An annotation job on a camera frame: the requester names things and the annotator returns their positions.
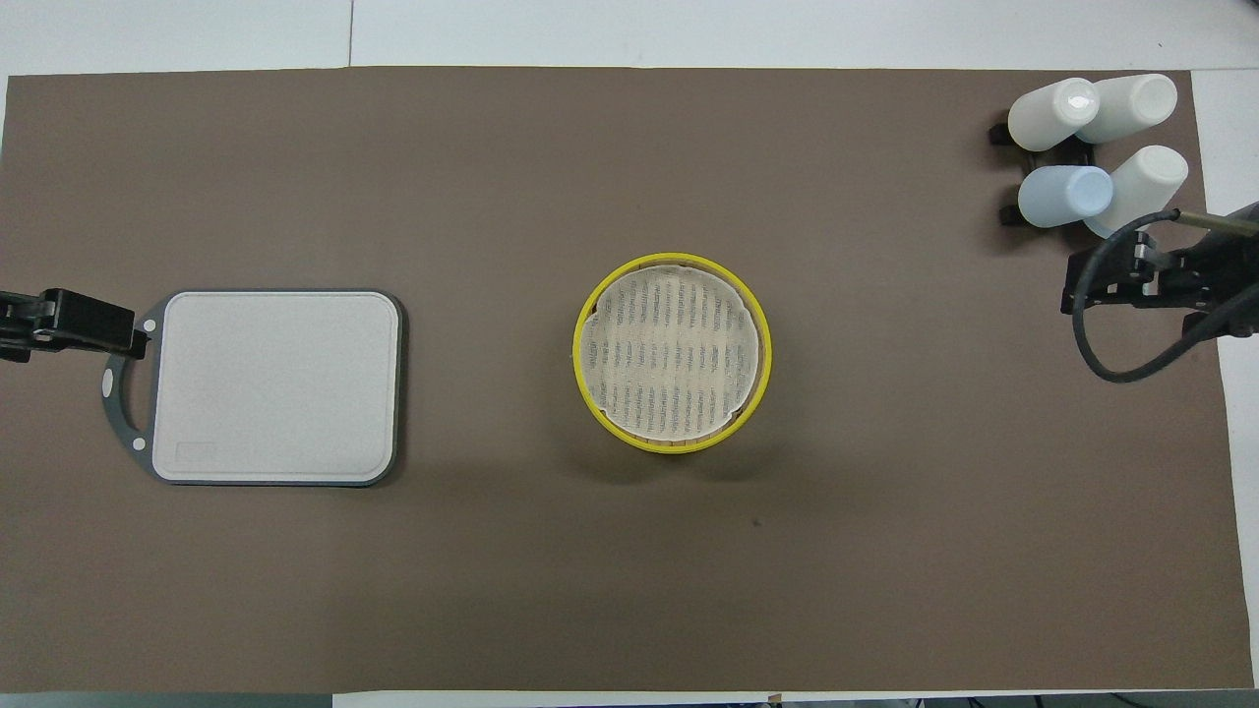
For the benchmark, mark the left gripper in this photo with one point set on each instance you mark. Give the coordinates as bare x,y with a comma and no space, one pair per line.
22,329

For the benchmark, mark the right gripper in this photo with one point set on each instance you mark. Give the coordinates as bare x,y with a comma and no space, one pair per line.
1215,275

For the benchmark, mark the yellow bamboo steamer basket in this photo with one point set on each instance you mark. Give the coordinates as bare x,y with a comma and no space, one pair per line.
679,451

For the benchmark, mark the light blue cup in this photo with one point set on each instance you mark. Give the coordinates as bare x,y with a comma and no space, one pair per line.
1067,197

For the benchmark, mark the white cup blue rim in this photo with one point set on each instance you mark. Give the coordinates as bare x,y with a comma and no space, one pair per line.
1149,182

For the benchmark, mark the black cup rack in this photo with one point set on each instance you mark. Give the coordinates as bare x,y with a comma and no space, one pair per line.
1008,214

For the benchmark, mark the plain white cup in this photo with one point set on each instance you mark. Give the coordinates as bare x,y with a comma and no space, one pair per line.
1131,106

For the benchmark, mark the white cup glossy base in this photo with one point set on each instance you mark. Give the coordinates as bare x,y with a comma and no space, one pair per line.
1048,116

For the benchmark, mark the brown table mat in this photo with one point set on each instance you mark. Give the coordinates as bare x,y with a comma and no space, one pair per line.
629,590

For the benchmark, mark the white cutting board grey frame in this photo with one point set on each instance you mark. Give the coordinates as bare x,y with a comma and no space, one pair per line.
295,374

